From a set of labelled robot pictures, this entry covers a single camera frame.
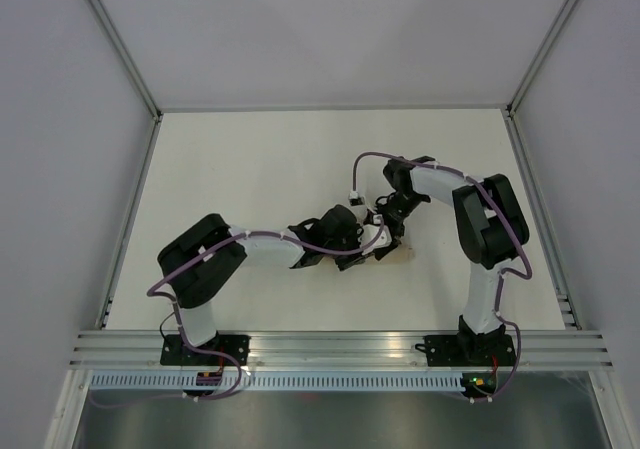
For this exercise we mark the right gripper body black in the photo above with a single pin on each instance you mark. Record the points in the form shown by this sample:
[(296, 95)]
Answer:
[(396, 210)]

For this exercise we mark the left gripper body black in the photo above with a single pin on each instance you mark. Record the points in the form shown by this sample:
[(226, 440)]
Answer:
[(344, 262)]

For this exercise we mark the beige cloth napkin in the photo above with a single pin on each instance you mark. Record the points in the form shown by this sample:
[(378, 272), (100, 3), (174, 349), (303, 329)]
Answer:
[(399, 255)]

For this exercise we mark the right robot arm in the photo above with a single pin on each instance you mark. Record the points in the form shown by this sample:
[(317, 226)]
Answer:
[(491, 230)]

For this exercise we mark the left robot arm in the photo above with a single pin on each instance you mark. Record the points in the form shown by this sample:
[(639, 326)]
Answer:
[(198, 263)]

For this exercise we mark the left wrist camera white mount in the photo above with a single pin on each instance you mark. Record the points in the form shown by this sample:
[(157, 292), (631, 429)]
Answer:
[(374, 237)]

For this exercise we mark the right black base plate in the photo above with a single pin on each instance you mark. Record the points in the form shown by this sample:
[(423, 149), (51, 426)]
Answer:
[(465, 351)]

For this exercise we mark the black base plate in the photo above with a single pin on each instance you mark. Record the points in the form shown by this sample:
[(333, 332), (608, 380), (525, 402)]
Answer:
[(175, 352), (465, 351)]

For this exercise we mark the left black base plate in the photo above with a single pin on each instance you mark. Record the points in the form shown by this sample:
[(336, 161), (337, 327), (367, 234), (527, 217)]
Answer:
[(175, 352)]

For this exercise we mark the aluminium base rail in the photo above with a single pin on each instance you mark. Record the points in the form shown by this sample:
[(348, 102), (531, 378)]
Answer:
[(558, 350)]

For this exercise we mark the right aluminium side rail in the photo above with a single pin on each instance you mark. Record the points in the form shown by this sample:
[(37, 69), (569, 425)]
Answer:
[(542, 222)]

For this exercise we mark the aluminium side rail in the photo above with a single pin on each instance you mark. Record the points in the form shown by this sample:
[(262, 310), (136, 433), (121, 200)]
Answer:
[(122, 241), (542, 222)]

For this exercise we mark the white slotted cable duct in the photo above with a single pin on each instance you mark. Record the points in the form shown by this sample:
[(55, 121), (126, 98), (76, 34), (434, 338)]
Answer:
[(358, 381)]

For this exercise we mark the left aluminium side rail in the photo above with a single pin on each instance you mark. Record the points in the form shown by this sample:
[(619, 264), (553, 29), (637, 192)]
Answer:
[(122, 241)]

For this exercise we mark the back aluminium frame bar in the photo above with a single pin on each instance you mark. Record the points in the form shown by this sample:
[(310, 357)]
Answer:
[(336, 107)]

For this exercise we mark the right aluminium frame post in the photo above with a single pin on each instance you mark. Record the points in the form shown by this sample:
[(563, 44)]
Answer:
[(551, 37)]

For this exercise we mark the aluminium frame post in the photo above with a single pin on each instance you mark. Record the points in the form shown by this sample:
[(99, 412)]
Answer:
[(551, 37), (123, 55)]

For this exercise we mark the left aluminium frame post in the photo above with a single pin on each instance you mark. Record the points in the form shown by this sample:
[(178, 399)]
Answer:
[(123, 55)]

